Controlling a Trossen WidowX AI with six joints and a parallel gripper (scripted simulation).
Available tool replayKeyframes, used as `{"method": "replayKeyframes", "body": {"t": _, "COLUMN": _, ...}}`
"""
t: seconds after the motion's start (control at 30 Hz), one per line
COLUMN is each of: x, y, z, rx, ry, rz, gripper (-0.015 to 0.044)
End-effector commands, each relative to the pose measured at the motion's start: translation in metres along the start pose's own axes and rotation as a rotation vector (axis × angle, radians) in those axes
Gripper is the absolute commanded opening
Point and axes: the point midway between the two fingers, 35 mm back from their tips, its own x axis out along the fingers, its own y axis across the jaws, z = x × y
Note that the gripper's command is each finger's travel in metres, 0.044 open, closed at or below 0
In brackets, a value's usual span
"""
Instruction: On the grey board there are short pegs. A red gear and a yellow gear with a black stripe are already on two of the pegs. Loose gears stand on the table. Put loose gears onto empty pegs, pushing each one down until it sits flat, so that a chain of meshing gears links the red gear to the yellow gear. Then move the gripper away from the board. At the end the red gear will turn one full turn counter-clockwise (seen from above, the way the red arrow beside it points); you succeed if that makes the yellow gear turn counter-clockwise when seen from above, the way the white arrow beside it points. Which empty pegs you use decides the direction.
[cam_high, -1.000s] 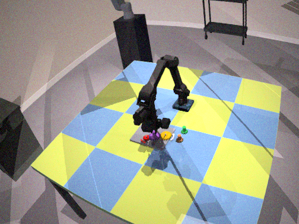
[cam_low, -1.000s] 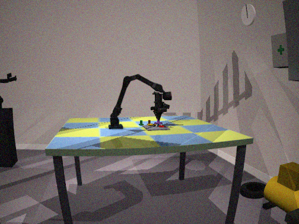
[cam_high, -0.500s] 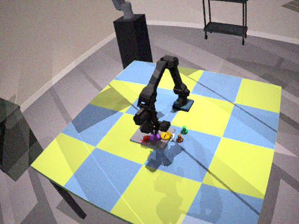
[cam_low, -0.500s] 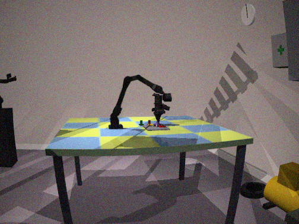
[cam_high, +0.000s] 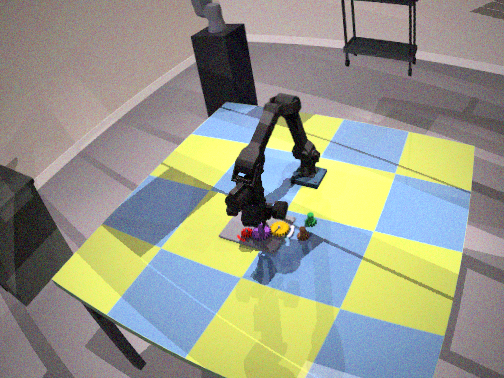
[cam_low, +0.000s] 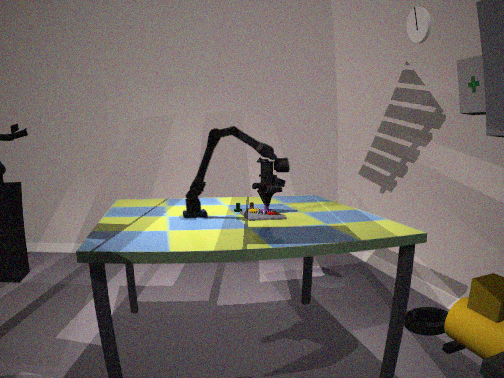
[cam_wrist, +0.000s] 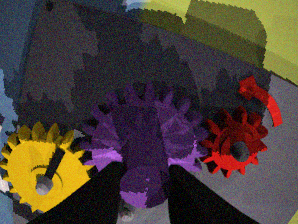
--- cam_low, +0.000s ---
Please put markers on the purple gear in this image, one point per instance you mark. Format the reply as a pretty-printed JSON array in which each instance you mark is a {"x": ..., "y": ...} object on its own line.
[{"x": 266, "y": 208}]

